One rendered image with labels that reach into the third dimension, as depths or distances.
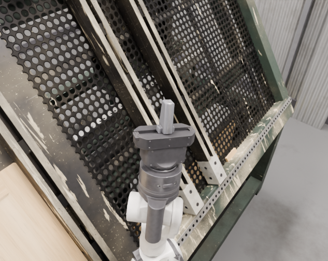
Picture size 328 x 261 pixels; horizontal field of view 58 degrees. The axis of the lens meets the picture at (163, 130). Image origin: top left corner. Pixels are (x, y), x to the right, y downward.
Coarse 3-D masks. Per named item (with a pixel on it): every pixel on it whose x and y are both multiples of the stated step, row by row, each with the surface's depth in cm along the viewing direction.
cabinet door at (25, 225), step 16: (0, 176) 79; (16, 176) 82; (0, 192) 79; (16, 192) 81; (32, 192) 84; (0, 208) 79; (16, 208) 81; (32, 208) 84; (48, 208) 86; (0, 224) 78; (16, 224) 81; (32, 224) 83; (48, 224) 86; (0, 240) 78; (16, 240) 81; (32, 240) 83; (48, 240) 86; (64, 240) 89; (0, 256) 78; (16, 256) 80; (32, 256) 83; (48, 256) 86; (64, 256) 89; (80, 256) 92
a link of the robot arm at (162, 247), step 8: (144, 240) 75; (144, 248) 77; (152, 248) 76; (160, 248) 77; (168, 248) 83; (136, 256) 81; (144, 256) 81; (152, 256) 80; (160, 256) 81; (168, 256) 82
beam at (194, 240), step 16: (288, 96) 181; (272, 112) 170; (288, 112) 180; (256, 128) 162; (272, 128) 166; (240, 144) 154; (256, 160) 154; (240, 176) 144; (208, 192) 130; (224, 192) 135; (208, 224) 126; (176, 240) 114; (192, 240) 119
